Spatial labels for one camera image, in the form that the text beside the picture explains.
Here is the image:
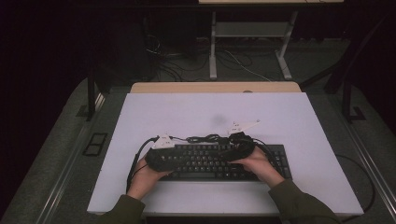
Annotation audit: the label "person's left hand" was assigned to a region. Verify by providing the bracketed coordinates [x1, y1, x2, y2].
[126, 157, 173, 201]

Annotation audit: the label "black keyboard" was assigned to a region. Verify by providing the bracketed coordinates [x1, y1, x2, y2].
[161, 143, 293, 183]

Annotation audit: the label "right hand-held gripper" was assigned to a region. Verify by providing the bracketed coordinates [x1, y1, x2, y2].
[227, 119, 262, 163]

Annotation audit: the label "hand-held gripper cable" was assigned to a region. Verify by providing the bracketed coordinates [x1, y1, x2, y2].
[125, 135, 161, 194]
[252, 137, 376, 216]

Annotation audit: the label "aluminium rail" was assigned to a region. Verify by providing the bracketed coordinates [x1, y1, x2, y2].
[330, 92, 396, 213]
[35, 92, 106, 224]

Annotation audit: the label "bundle of black floor cables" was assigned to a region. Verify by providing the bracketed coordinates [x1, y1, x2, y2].
[144, 33, 254, 83]

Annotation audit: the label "white board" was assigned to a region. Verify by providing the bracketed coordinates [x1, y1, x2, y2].
[87, 91, 365, 217]

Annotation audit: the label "black slanted stand legs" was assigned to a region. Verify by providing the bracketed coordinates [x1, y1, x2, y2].
[300, 12, 390, 95]

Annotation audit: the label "grey metal stand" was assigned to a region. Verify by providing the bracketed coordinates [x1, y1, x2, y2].
[208, 11, 299, 81]

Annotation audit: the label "left hand-held gripper cable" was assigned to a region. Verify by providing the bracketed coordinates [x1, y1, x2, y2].
[125, 135, 161, 194]

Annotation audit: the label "black keyboard cable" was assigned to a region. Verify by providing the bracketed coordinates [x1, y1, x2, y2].
[169, 133, 239, 146]

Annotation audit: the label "person's right hand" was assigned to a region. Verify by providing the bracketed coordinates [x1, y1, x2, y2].
[228, 146, 286, 189]

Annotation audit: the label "black upright stand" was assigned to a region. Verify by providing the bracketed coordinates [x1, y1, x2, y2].
[76, 69, 106, 122]
[342, 77, 368, 124]

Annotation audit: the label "black floor plate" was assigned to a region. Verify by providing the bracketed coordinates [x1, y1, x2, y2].
[81, 133, 108, 157]

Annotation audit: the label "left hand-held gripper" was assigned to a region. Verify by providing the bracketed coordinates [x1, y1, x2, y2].
[145, 133, 177, 173]

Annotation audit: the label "white floor cable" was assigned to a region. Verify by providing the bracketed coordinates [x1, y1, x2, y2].
[223, 49, 273, 83]

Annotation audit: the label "wooden table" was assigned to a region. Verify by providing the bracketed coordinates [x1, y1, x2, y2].
[130, 81, 303, 94]

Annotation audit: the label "right hand-held gripper cable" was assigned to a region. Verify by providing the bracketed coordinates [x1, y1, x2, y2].
[252, 137, 376, 216]

